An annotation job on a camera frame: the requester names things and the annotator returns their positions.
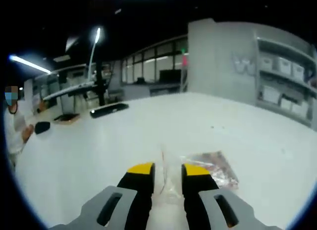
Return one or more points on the black keyboard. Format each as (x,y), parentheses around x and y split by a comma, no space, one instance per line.
(109,110)

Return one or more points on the long strip ceiling light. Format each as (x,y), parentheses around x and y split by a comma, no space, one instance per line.
(31,64)

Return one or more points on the glass partition wall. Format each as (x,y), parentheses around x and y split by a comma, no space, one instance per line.
(153,64)

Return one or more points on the clear resealable bag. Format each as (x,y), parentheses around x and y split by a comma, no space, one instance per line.
(220,170)

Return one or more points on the small ceiling light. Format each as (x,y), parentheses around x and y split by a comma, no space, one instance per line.
(97,35)

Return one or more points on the black monitor stand pole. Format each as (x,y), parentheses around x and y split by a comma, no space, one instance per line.
(100,86)

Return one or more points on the black computer mouse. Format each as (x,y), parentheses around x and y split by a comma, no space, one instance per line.
(42,127)

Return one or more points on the ceiling air vent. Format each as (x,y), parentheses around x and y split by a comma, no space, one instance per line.
(60,59)

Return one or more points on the white office desk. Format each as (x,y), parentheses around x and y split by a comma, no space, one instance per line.
(69,90)

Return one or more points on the small black monitor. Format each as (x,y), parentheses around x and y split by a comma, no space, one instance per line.
(170,76)

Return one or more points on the tilted computer monitor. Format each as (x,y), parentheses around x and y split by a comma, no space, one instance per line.
(92,59)

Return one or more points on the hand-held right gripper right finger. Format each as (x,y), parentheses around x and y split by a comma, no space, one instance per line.
(210,210)

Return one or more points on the brown flat packet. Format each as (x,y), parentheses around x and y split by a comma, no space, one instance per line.
(67,118)

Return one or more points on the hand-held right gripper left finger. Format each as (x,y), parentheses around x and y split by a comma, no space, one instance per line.
(119,210)

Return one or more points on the shelf with white boxes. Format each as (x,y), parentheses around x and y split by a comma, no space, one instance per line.
(284,65)

